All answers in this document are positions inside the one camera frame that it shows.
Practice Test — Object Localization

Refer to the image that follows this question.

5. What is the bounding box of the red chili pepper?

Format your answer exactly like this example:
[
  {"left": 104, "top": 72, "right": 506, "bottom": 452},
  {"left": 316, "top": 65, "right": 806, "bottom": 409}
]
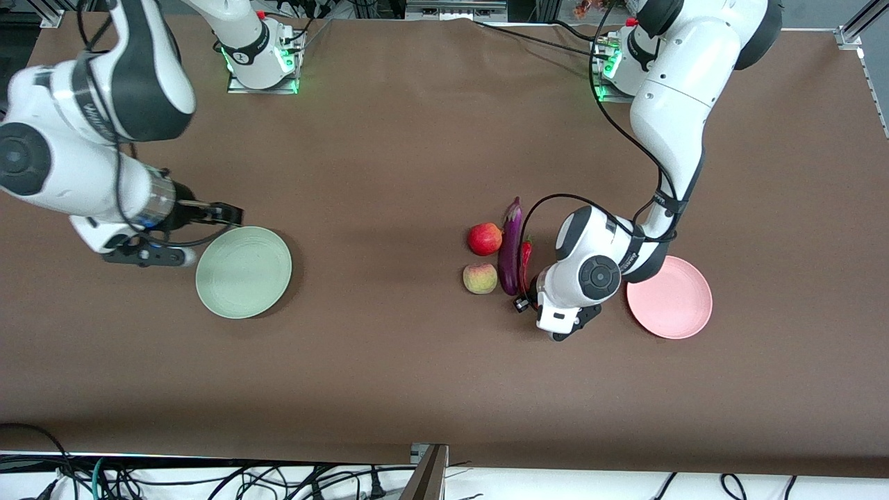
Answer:
[{"left": 517, "top": 236, "right": 534, "bottom": 296}]

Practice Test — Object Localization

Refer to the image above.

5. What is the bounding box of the purple eggplant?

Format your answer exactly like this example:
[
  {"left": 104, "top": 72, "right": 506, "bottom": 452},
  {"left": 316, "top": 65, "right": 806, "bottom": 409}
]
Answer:
[{"left": 497, "top": 197, "right": 523, "bottom": 297}]

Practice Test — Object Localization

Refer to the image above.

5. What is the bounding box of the green pink peach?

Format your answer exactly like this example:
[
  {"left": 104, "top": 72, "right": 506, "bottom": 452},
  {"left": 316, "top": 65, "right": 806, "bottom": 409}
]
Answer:
[{"left": 463, "top": 262, "right": 499, "bottom": 295}]

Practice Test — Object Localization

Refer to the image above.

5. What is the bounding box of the red yellow apple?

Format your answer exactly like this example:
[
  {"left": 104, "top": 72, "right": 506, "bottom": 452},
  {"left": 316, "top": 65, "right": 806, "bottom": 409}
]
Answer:
[{"left": 467, "top": 222, "right": 504, "bottom": 257}]

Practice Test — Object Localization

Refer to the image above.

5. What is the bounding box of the pale green round plate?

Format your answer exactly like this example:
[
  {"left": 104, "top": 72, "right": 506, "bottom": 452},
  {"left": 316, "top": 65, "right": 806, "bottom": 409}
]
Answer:
[{"left": 195, "top": 226, "right": 293, "bottom": 319}]

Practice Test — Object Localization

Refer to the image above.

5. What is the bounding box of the brown table cover cloth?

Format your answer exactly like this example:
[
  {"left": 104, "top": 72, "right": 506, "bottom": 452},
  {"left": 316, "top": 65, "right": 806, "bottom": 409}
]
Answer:
[{"left": 0, "top": 12, "right": 889, "bottom": 480}]

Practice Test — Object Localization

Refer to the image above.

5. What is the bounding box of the pink round plate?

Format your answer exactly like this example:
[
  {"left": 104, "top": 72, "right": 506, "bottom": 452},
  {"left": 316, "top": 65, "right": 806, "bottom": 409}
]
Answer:
[{"left": 626, "top": 255, "right": 714, "bottom": 340}]

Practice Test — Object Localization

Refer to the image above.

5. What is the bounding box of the grey device box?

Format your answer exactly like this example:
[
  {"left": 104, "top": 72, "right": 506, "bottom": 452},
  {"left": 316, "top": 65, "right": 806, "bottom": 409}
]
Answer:
[{"left": 405, "top": 0, "right": 509, "bottom": 22}]

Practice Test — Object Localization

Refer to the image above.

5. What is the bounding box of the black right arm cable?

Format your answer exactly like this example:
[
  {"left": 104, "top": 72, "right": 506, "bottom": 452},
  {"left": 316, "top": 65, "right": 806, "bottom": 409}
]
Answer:
[{"left": 75, "top": 0, "right": 238, "bottom": 249}]

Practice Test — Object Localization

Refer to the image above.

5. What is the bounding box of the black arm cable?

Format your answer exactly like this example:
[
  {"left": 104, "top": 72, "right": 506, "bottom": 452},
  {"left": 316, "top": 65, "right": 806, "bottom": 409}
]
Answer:
[
  {"left": 75, "top": 0, "right": 238, "bottom": 249},
  {"left": 517, "top": 0, "right": 695, "bottom": 292}
]

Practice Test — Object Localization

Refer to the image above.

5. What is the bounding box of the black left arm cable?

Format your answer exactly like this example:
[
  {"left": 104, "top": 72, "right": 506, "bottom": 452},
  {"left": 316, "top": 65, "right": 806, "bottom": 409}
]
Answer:
[{"left": 517, "top": 0, "right": 695, "bottom": 292}]

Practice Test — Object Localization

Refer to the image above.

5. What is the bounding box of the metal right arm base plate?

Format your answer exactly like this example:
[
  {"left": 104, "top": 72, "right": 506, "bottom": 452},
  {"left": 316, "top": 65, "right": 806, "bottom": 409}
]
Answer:
[{"left": 226, "top": 28, "right": 301, "bottom": 95}]

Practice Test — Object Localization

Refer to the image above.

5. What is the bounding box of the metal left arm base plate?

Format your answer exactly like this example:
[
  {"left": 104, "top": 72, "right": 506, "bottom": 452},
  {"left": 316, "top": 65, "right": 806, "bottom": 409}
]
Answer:
[{"left": 592, "top": 35, "right": 638, "bottom": 105}]

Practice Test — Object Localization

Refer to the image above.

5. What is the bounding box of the black cable across table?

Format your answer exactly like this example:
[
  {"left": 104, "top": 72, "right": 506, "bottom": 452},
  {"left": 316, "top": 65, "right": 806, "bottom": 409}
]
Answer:
[{"left": 474, "top": 19, "right": 606, "bottom": 58}]

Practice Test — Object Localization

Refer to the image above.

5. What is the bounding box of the long black floor cable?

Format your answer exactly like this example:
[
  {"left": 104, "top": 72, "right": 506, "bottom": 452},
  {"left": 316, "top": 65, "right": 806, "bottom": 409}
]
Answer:
[{"left": 205, "top": 464, "right": 417, "bottom": 500}]

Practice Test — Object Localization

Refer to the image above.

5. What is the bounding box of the thick black floor cable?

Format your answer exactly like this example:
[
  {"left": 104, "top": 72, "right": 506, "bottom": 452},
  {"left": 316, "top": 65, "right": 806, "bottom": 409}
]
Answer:
[{"left": 0, "top": 422, "right": 74, "bottom": 500}]

